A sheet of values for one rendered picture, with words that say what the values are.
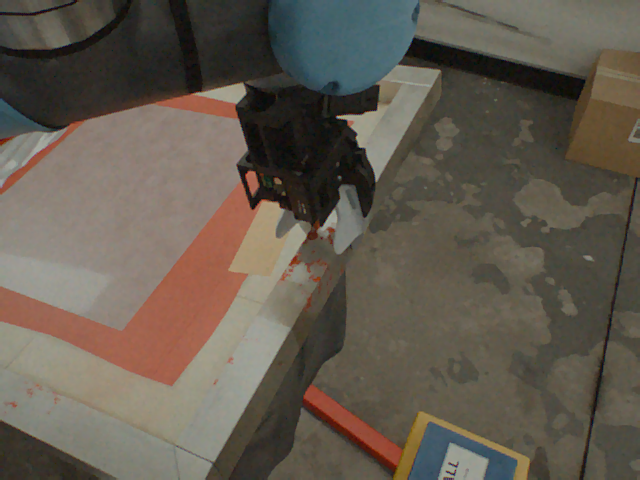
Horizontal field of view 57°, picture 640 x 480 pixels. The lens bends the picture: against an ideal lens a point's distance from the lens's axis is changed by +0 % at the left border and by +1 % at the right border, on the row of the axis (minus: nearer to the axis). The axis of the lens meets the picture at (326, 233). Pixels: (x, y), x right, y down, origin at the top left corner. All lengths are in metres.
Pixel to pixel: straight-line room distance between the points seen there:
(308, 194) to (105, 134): 0.48
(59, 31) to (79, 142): 0.66
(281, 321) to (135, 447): 0.15
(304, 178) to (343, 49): 0.18
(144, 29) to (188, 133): 0.56
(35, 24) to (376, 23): 0.14
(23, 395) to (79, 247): 0.21
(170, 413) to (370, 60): 0.37
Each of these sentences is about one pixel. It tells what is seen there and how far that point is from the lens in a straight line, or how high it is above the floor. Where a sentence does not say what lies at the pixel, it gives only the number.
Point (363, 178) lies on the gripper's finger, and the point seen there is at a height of 1.24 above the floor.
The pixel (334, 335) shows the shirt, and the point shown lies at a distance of 1.15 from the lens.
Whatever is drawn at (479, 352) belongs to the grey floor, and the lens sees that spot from 1.88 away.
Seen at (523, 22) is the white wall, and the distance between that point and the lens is 2.70.
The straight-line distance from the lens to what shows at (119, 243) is 0.71.
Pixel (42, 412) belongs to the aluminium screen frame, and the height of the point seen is 1.13.
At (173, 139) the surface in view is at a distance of 0.83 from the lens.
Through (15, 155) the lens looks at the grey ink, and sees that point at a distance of 0.92.
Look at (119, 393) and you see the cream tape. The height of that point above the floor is 1.10.
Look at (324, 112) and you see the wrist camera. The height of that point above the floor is 1.31.
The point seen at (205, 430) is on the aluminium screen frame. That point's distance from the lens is 0.49.
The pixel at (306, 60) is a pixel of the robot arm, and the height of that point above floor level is 1.45.
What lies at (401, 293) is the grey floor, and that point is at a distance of 1.95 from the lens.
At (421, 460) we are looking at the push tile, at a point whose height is 0.97.
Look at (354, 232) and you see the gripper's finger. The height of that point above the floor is 1.18.
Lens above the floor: 1.61
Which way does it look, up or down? 50 degrees down
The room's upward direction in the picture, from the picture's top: straight up
